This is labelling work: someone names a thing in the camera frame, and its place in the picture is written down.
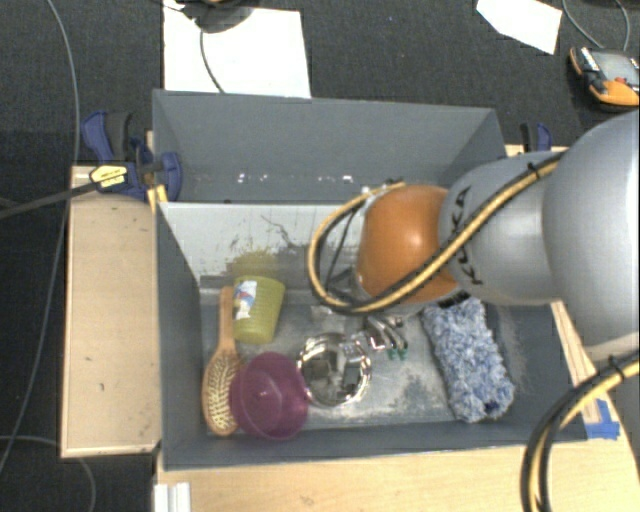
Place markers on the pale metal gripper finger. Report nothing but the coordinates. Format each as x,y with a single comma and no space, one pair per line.
317,371
354,371

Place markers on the purple plastic lid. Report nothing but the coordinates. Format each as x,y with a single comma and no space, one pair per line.
270,400

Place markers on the green cup with print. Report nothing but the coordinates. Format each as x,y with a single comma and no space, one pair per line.
265,310

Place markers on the blue fuzzy cloth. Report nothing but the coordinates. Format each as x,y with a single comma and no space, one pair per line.
467,360

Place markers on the wooden hairbrush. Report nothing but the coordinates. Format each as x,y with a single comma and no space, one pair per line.
219,390

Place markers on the grey metal bin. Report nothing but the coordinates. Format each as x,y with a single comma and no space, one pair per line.
300,150

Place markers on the pale wood board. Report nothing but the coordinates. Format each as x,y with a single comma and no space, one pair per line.
110,320

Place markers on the black cylinder on white bracket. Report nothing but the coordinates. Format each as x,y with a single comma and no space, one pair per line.
453,301

